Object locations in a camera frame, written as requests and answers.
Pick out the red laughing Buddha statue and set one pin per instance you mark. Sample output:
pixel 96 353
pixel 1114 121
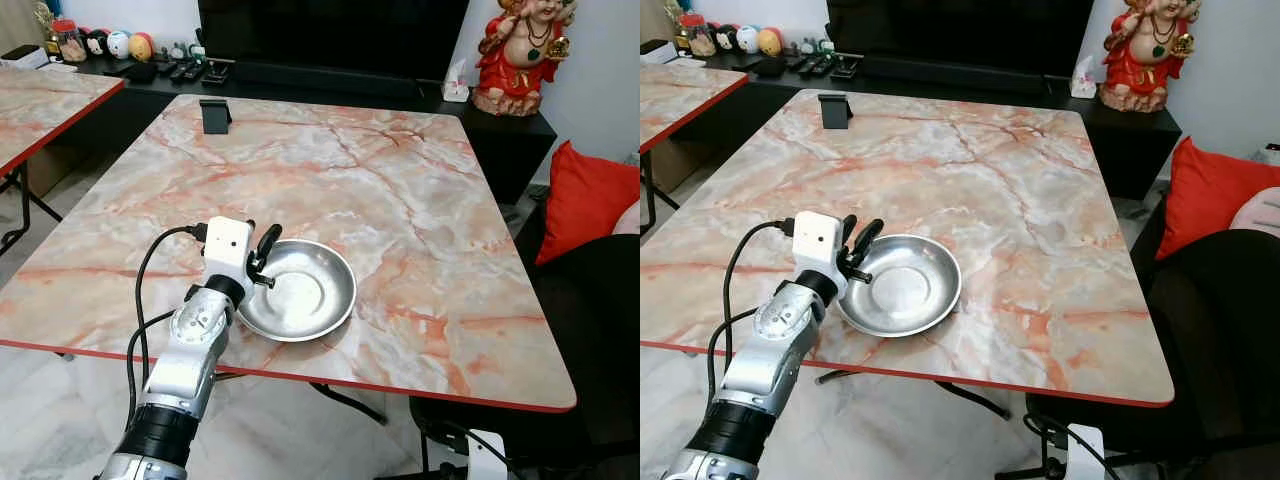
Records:
pixel 1145 60
pixel 520 65

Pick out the gold trophy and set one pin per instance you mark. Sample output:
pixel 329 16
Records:
pixel 45 22
pixel 674 20

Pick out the black television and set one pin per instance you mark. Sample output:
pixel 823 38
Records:
pixel 330 35
pixel 960 32

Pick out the white tissue box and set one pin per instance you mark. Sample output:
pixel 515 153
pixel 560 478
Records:
pixel 1082 82
pixel 455 85

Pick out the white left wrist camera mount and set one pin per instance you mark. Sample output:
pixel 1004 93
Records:
pixel 817 245
pixel 227 250

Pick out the black white round figurine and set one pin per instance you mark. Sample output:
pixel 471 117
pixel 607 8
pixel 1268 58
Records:
pixel 96 43
pixel 724 38

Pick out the black phone stand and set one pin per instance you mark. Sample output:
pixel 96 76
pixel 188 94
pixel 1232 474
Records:
pixel 215 115
pixel 835 110

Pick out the small white box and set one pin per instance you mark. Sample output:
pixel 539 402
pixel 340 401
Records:
pixel 657 52
pixel 22 57

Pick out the black remote control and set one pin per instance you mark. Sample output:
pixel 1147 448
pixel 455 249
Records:
pixel 797 65
pixel 843 68
pixel 214 73
pixel 168 70

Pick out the black metal table legs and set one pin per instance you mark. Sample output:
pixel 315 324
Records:
pixel 20 210
pixel 652 195

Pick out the red cushion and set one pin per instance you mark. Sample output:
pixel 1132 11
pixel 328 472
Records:
pixel 585 200
pixel 1205 195

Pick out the shallow stainless steel plate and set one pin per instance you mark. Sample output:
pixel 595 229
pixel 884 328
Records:
pixel 905 290
pixel 305 295

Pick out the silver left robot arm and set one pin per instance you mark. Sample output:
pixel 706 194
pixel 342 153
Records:
pixel 190 355
pixel 775 345

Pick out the pink cushion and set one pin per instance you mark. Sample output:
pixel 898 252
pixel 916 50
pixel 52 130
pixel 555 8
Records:
pixel 1255 212

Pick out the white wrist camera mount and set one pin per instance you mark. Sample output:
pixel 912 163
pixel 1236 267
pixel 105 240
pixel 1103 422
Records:
pixel 1085 455
pixel 817 245
pixel 227 250
pixel 487 458

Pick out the red-lidded glass jar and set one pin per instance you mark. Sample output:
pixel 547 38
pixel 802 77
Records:
pixel 68 42
pixel 697 37

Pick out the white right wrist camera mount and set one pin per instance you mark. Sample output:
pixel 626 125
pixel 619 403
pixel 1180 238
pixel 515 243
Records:
pixel 1085 455
pixel 487 458

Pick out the black chair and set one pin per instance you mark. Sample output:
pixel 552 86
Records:
pixel 1220 340

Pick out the brown cardboard box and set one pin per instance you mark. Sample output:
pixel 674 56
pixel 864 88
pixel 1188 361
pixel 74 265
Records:
pixel 50 170
pixel 675 165

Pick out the orange round figurine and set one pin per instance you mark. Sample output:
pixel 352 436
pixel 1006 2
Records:
pixel 770 42
pixel 141 48

